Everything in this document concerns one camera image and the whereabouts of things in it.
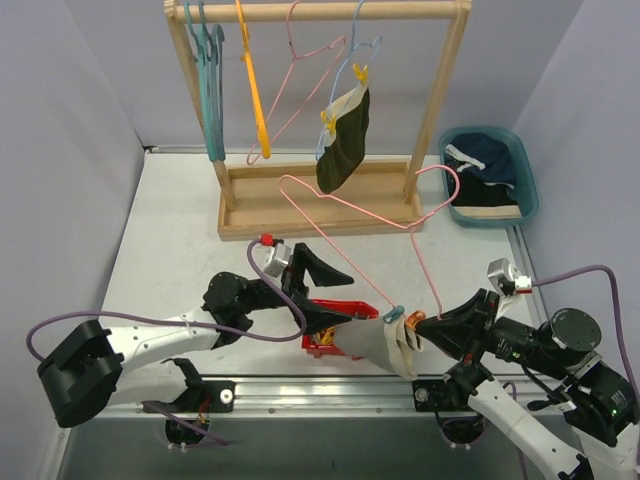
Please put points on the orange plastic hanger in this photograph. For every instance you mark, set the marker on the orange plastic hanger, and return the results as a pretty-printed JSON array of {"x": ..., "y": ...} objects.
[{"x": 260, "y": 121}]

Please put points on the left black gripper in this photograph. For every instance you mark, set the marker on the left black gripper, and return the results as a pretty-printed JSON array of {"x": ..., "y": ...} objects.
[{"x": 292, "y": 282}]

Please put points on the teal plastic hanger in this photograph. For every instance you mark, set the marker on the teal plastic hanger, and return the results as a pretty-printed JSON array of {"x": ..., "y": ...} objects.
[{"x": 206, "y": 100}]

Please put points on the teal clip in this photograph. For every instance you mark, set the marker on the teal clip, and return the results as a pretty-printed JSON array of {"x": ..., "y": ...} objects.
[{"x": 394, "y": 314}]

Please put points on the yellow clip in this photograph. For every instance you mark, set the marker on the yellow clip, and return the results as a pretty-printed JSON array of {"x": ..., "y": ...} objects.
[
  {"x": 361, "y": 73},
  {"x": 329, "y": 121}
]

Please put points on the light blue wire hanger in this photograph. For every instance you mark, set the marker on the light blue wire hanger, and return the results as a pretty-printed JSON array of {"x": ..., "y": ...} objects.
[{"x": 349, "y": 59}]

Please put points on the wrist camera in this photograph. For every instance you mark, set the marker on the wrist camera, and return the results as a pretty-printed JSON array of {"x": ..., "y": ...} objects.
[
  {"x": 509, "y": 282},
  {"x": 278, "y": 256}
]

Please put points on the grey underwear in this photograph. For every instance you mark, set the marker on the grey underwear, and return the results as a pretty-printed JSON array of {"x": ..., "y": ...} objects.
[{"x": 389, "y": 346}]

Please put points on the black underwear in basin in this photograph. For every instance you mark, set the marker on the black underwear in basin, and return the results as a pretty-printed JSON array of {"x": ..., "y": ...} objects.
[{"x": 475, "y": 199}]

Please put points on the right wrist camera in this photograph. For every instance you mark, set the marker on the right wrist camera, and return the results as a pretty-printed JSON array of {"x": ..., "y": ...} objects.
[{"x": 509, "y": 282}]

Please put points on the wooden hanger rack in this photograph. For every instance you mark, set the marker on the wooden hanger rack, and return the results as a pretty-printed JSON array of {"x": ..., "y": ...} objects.
[{"x": 250, "y": 201}]

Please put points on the dark olive underwear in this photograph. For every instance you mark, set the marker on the dark olive underwear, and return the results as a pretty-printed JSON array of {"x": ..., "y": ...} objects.
[{"x": 345, "y": 150}]

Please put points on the pile of coloured clips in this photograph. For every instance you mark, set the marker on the pile of coloured clips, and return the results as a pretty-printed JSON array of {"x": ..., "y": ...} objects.
[{"x": 326, "y": 337}]

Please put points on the aluminium rail base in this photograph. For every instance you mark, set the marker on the aluminium rail base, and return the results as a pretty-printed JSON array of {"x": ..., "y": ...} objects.
[{"x": 320, "y": 395}]

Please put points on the teal plastic basin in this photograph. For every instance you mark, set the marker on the teal plastic basin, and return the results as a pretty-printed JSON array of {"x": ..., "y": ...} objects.
[{"x": 525, "y": 192}]

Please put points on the navy blue underwear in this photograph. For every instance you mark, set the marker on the navy blue underwear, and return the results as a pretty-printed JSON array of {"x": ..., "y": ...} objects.
[{"x": 486, "y": 158}]

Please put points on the orange clip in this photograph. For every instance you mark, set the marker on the orange clip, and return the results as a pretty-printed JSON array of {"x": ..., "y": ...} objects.
[{"x": 413, "y": 320}]

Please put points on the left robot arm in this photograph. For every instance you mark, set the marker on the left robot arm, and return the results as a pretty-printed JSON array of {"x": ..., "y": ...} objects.
[{"x": 96, "y": 366}]

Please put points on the red plastic bin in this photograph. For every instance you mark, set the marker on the red plastic bin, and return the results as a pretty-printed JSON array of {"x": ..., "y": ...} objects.
[{"x": 359, "y": 310}]

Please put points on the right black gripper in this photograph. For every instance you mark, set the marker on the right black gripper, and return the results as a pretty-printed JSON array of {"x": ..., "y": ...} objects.
[{"x": 482, "y": 326}]

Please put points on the lower yellow clip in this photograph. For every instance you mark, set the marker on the lower yellow clip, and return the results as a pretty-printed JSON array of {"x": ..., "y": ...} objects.
[{"x": 329, "y": 121}]

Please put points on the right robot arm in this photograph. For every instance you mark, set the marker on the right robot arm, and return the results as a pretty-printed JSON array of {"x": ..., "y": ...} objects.
[{"x": 587, "y": 425}]

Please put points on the upper yellow clip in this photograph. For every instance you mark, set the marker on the upper yellow clip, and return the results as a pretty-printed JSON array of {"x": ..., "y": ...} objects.
[{"x": 361, "y": 73}]

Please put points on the pink wire hanger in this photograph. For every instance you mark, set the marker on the pink wire hanger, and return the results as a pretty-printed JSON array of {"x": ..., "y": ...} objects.
[
  {"x": 411, "y": 227},
  {"x": 305, "y": 94}
]

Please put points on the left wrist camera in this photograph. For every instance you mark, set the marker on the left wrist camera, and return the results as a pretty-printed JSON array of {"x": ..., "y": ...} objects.
[{"x": 278, "y": 256}]

